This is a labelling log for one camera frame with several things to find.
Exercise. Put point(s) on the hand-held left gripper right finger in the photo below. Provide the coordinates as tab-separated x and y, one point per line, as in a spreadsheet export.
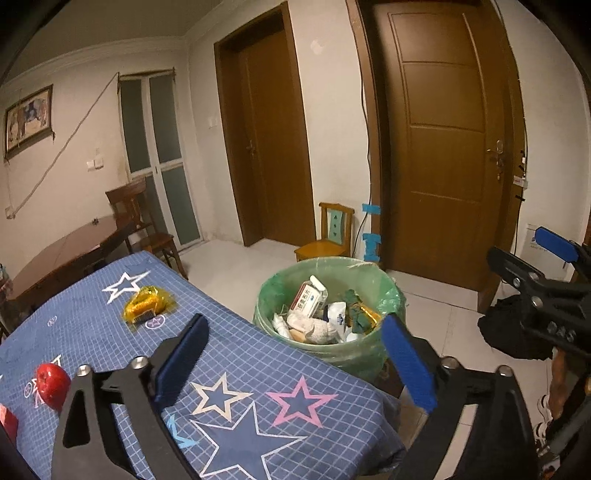
411	364

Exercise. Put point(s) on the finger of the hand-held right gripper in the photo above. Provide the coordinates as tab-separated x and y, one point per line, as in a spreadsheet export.
517	270
556	242

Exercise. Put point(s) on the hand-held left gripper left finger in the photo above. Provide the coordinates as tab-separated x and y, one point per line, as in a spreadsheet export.
182	364

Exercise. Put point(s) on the dark green wrapper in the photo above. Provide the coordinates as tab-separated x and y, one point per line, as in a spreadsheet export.
356	304

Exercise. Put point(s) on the white medicine box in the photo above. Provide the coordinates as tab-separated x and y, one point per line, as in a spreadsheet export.
307	297

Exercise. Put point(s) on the green-lined trash bin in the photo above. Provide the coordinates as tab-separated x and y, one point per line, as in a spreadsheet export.
281	281

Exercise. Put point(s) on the person's right forearm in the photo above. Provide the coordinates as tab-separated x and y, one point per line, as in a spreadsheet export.
561	383

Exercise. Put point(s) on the black bag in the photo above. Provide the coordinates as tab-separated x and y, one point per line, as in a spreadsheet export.
503	327

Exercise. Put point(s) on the yellow plastic bag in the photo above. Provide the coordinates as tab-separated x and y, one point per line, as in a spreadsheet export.
147	302

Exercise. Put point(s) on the blue star-print tablecloth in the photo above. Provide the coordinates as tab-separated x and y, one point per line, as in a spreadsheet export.
92	323

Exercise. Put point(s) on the white and black sneaker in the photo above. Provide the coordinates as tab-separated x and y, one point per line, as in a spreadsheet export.
542	427

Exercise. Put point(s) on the large blue tape piece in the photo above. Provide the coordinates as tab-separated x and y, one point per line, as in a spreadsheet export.
371	248

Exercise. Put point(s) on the red apple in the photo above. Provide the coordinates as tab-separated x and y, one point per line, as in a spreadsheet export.
53	385

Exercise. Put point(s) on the panelled brown wooden door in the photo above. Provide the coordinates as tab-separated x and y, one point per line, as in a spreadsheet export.
443	161

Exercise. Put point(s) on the small wooden chair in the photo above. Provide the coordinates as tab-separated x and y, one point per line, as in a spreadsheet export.
323	249

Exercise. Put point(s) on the small blue tape piece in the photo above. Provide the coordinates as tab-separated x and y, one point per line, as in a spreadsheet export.
371	208

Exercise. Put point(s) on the dark wooden dining table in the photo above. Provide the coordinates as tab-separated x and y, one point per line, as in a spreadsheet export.
60	258

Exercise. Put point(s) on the wooden dining chair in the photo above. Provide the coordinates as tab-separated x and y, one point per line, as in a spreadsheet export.
134	198

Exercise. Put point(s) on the pink tissue pack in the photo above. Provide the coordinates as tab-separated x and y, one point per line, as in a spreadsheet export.
7	422

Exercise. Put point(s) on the frosted glass double door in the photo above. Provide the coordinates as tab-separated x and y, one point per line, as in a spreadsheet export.
161	138

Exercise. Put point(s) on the plain brown wooden door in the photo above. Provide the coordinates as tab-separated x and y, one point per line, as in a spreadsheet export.
272	138

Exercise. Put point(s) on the white wall box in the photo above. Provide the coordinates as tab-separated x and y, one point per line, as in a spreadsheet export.
531	235

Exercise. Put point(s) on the white light switch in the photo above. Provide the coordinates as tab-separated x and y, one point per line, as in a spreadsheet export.
94	162
211	122

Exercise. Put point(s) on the framed wall picture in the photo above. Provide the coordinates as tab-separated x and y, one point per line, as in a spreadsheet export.
27	120

